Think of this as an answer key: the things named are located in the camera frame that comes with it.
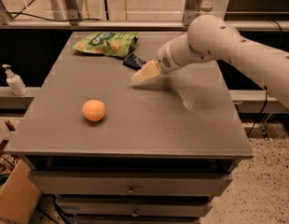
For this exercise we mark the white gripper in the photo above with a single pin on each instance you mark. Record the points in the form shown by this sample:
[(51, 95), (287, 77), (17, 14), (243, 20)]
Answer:
[(165, 60)]

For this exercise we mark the dark blue rxbar wrapper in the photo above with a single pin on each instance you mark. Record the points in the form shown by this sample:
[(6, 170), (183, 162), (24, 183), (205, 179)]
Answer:
[(134, 62)]

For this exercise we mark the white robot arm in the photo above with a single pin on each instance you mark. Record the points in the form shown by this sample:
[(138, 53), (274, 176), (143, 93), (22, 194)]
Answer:
[(210, 38)]

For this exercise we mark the green snack bag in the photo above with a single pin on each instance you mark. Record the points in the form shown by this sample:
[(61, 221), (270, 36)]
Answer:
[(113, 44)]

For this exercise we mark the orange ball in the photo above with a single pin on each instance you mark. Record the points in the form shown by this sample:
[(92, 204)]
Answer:
[(93, 110)]

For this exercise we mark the grey drawer cabinet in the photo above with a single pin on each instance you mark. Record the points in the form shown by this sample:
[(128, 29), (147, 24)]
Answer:
[(175, 138)]

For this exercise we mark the top drawer knob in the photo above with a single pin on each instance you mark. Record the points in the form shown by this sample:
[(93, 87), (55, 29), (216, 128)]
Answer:
[(131, 190)]

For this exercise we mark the drawer knob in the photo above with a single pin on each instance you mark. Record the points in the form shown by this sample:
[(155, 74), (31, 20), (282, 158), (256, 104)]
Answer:
[(131, 190), (135, 213)]

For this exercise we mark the white pump bottle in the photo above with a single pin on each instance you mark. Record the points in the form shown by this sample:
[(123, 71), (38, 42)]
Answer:
[(14, 81)]

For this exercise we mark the cardboard box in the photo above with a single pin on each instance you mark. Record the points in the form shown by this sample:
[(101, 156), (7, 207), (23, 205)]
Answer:
[(18, 195)]

